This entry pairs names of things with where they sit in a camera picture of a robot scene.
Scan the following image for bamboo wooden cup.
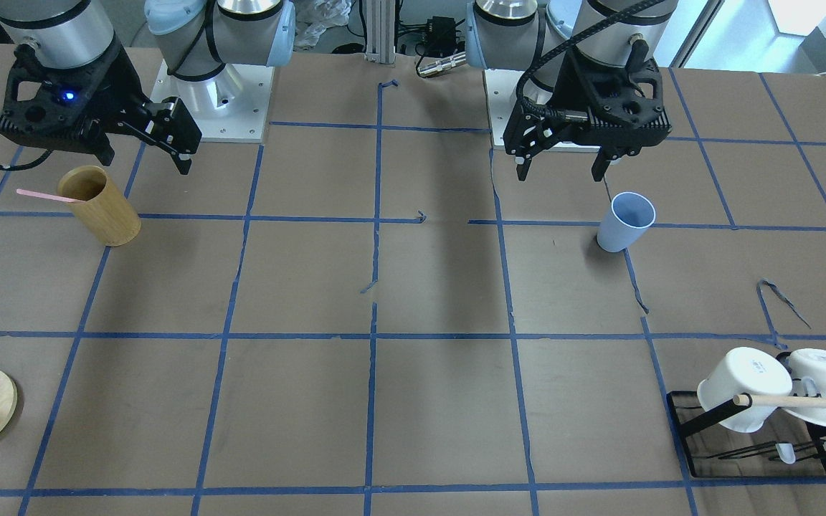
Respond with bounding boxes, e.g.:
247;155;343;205
57;166;141;247

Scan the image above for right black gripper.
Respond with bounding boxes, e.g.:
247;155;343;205
0;43;202;176

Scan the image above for pink chopstick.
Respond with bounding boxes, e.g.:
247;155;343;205
14;188;86;204

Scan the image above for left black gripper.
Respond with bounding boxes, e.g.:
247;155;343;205
503;61;673;182

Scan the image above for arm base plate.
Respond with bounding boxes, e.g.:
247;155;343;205
483;68;600;153
150;62;277;143

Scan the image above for white mug near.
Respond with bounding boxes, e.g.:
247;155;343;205
697;347;793;411

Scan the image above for aluminium frame post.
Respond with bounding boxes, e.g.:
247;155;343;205
360;0;399;67

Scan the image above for black power adapter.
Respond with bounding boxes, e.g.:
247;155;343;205
415;16;458;57

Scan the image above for light blue plastic cup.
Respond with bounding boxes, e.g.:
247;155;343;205
596;191;657;252

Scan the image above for black wire mug rack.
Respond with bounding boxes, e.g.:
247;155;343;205
666;350;826;478

